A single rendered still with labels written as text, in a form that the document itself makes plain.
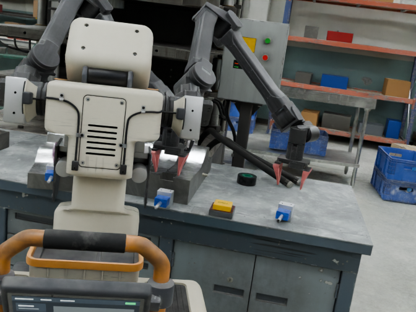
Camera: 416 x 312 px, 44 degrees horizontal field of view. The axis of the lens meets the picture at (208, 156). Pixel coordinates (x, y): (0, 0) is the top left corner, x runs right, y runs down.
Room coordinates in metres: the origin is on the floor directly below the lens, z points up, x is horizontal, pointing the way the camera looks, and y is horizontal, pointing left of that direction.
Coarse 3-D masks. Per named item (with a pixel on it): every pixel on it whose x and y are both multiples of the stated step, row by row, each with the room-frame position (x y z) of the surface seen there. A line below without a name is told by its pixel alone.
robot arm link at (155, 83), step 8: (96, 0) 1.71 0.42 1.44; (104, 0) 1.73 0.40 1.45; (104, 8) 1.70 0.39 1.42; (112, 8) 1.73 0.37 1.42; (104, 16) 1.71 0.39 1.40; (152, 72) 1.70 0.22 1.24; (152, 80) 1.67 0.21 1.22; (160, 80) 1.69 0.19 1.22; (152, 88) 1.66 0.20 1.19; (160, 88) 1.67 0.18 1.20; (168, 88) 1.70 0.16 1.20
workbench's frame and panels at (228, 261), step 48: (0, 192) 1.77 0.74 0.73; (48, 192) 1.70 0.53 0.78; (0, 240) 1.77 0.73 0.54; (192, 240) 1.67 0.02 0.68; (240, 240) 1.65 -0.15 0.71; (288, 240) 1.58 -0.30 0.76; (336, 240) 1.56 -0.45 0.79; (240, 288) 1.66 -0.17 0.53; (288, 288) 1.64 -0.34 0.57; (336, 288) 1.61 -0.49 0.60
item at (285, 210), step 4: (280, 204) 1.68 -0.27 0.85; (284, 204) 1.68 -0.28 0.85; (288, 204) 1.68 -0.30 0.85; (292, 204) 1.69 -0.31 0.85; (280, 208) 1.67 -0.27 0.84; (284, 208) 1.67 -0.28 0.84; (288, 208) 1.67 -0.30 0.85; (292, 208) 1.66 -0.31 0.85; (276, 212) 1.64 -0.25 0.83; (280, 212) 1.64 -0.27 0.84; (284, 212) 1.63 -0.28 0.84; (288, 212) 1.64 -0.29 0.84; (292, 212) 1.68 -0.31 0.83; (276, 216) 1.64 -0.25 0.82; (280, 216) 1.61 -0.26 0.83; (284, 216) 1.63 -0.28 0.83; (288, 216) 1.63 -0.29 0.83; (292, 216) 1.69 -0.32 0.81; (280, 220) 1.59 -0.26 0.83; (288, 220) 1.67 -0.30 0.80
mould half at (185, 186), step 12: (168, 156) 1.96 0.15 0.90; (192, 156) 1.97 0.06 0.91; (204, 156) 1.97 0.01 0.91; (168, 168) 1.82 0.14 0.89; (192, 168) 1.88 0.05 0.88; (204, 168) 2.01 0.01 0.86; (132, 180) 1.73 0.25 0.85; (156, 180) 1.72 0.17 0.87; (180, 180) 1.70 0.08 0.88; (192, 180) 1.74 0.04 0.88; (132, 192) 1.73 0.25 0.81; (156, 192) 1.72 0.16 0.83; (180, 192) 1.70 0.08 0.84; (192, 192) 1.77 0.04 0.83
